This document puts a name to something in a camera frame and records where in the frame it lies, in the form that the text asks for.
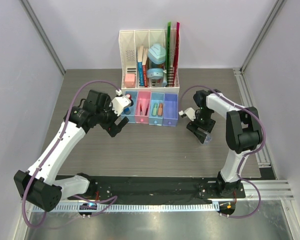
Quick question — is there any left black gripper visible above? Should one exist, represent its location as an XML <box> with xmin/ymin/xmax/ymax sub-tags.
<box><xmin>96</xmin><ymin>97</ymin><xmax>128</xmax><ymax>137</ymax></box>

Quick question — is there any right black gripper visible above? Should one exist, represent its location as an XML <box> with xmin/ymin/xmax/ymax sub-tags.
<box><xmin>186</xmin><ymin>107</ymin><xmax>216</xmax><ymax>144</ymax></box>

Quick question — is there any blue plastic drawer bin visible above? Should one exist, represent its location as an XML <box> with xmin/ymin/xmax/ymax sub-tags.
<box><xmin>121</xmin><ymin>91</ymin><xmax>138</xmax><ymax>123</ymax></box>

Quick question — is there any red pen refill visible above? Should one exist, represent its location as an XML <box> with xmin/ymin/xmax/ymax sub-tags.
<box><xmin>139</xmin><ymin>103</ymin><xmax>143</xmax><ymax>116</ymax></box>
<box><xmin>144</xmin><ymin>103</ymin><xmax>150</xmax><ymax>116</ymax></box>

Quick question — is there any pink plastic drawer bin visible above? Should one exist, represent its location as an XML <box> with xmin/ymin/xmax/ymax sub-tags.
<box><xmin>135</xmin><ymin>91</ymin><xmax>151</xmax><ymax>124</ymax></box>

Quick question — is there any purple plastic drawer bin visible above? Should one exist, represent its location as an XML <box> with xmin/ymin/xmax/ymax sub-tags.
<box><xmin>162</xmin><ymin>93</ymin><xmax>179</xmax><ymax>127</ymax></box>

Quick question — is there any light blue drawer bin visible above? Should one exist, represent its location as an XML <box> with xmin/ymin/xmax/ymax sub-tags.
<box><xmin>148</xmin><ymin>92</ymin><xmax>165</xmax><ymax>126</ymax></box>

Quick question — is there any white desktop file organizer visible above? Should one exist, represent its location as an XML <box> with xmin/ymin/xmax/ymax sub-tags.
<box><xmin>118</xmin><ymin>29</ymin><xmax>181</xmax><ymax>97</ymax></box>

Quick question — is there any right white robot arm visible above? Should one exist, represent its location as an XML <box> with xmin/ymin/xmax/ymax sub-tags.
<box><xmin>178</xmin><ymin>89</ymin><xmax>265</xmax><ymax>198</ymax></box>

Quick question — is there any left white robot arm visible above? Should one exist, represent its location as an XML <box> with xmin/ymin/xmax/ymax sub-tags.
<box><xmin>13</xmin><ymin>90</ymin><xmax>133</xmax><ymax>212</ymax></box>

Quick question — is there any pink cube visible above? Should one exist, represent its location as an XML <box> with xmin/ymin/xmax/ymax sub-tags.
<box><xmin>124</xmin><ymin>73</ymin><xmax>136</xmax><ymax>88</ymax></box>

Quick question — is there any blue spine book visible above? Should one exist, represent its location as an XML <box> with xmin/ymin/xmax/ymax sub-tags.
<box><xmin>137</xmin><ymin>45</ymin><xmax>145</xmax><ymax>87</ymax></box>

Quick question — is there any green transparent ruler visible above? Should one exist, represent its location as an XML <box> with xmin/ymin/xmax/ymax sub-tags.
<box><xmin>166</xmin><ymin>21</ymin><xmax>171</xmax><ymax>75</ymax></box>

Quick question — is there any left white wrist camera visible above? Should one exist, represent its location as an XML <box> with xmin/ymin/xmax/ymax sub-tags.
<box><xmin>111</xmin><ymin>89</ymin><xmax>132</xmax><ymax>117</ymax></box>

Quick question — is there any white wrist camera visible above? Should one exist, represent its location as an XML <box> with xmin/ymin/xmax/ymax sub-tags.
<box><xmin>111</xmin><ymin>89</ymin><xmax>132</xmax><ymax>117</ymax></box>
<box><xmin>178</xmin><ymin>107</ymin><xmax>197</xmax><ymax>122</ymax></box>

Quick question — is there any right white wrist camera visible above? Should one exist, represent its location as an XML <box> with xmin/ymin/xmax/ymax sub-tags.
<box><xmin>178</xmin><ymin>107</ymin><xmax>197</xmax><ymax>122</ymax></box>

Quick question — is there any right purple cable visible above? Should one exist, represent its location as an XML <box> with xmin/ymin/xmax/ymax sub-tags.
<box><xmin>179</xmin><ymin>85</ymin><xmax>268</xmax><ymax>219</ymax></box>

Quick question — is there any purple cable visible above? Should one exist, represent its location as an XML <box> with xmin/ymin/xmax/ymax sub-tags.
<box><xmin>21</xmin><ymin>79</ymin><xmax>122</xmax><ymax>229</ymax></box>
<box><xmin>179</xmin><ymin>85</ymin><xmax>268</xmax><ymax>219</ymax></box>

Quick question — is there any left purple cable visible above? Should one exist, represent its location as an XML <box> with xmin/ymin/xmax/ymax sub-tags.
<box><xmin>21</xmin><ymin>79</ymin><xmax>122</xmax><ymax>229</ymax></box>

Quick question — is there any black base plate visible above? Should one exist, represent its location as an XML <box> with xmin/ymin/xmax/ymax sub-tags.
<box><xmin>80</xmin><ymin>176</ymin><xmax>246</xmax><ymax>206</ymax></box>

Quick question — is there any perforated metal cable tray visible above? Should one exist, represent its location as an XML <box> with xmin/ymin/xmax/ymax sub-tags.
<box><xmin>50</xmin><ymin>201</ymin><xmax>220</xmax><ymax>213</ymax></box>

